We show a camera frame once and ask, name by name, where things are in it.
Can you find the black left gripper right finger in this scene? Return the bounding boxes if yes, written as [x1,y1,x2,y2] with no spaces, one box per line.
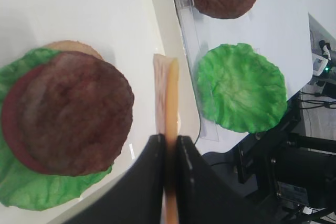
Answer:
[176,136,277,224]

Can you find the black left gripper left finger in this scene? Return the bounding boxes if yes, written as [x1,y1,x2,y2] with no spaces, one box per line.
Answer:
[65,134,165,223]

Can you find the orange cheese slice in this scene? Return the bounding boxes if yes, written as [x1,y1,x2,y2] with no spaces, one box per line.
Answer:
[153,54,180,223]

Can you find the brown meat patty on stack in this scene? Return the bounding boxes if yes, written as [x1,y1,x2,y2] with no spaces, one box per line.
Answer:
[18,51,134,176]

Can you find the upright green lettuce leaf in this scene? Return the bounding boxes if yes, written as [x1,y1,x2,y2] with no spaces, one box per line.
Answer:
[195,43,287,133]

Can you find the green lettuce leaf on stack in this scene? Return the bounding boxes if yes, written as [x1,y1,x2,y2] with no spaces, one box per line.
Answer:
[1,47,112,211]

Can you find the red tomato slice on stack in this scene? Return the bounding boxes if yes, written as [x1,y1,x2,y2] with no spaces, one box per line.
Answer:
[1,64,50,174]

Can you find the bottom bun slice on tray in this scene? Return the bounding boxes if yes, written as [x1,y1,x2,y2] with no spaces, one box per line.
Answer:
[43,40,103,60]

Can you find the white rectangular metal tray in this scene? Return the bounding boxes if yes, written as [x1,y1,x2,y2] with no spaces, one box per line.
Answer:
[1,0,200,223]

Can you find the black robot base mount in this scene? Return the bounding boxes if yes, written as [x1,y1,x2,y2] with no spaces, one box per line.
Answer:
[233,115,336,224]

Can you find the clear acrylic long rail right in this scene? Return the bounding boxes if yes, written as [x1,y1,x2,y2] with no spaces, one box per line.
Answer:
[174,0,219,142]

